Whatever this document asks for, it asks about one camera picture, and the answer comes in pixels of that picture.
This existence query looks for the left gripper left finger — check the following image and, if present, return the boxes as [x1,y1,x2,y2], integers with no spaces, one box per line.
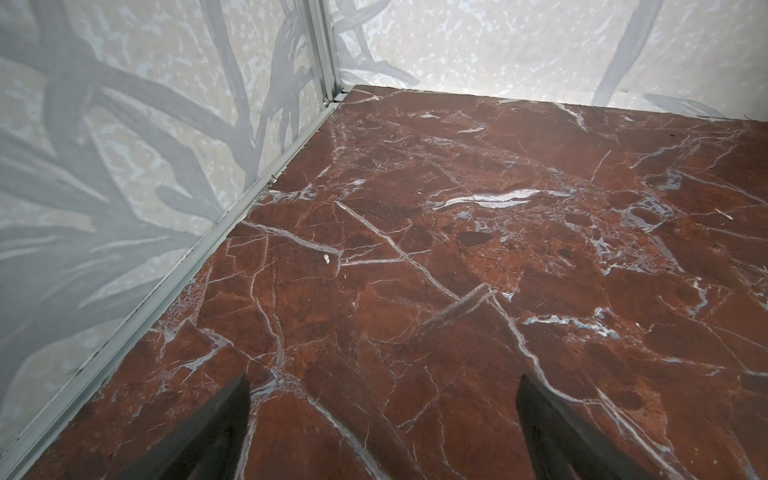
[118,375,250,479]

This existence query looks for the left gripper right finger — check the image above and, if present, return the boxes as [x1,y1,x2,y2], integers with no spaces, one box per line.
[516,375,653,479]

